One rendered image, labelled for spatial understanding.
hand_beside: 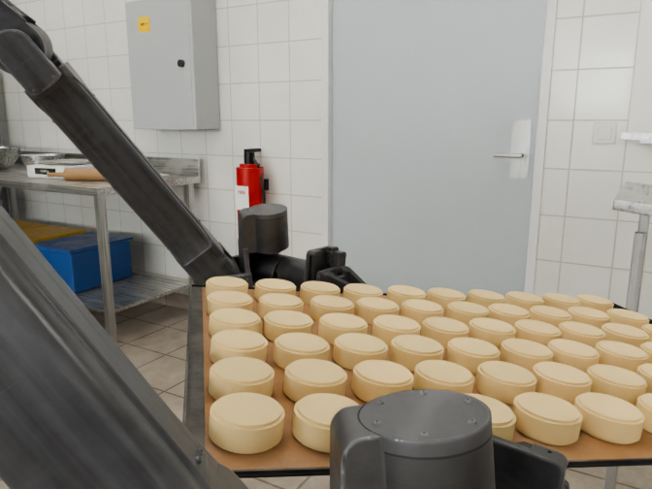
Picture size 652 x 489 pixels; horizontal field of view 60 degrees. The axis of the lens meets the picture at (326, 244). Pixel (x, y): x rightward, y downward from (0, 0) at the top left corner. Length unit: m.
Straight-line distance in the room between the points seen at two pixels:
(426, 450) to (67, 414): 0.13
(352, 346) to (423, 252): 2.33
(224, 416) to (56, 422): 0.17
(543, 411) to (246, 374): 0.23
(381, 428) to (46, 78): 0.57
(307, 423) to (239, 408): 0.05
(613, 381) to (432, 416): 0.33
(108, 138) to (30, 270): 0.52
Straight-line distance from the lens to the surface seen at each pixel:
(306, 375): 0.45
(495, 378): 0.51
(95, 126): 0.75
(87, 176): 3.31
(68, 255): 3.49
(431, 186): 2.77
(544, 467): 0.34
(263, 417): 0.39
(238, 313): 0.58
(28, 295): 0.23
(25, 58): 0.72
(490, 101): 2.68
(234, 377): 0.44
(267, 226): 0.79
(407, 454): 0.24
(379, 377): 0.46
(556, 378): 0.54
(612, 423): 0.49
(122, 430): 0.23
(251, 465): 0.38
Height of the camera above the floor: 1.20
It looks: 12 degrees down
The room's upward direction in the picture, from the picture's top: straight up
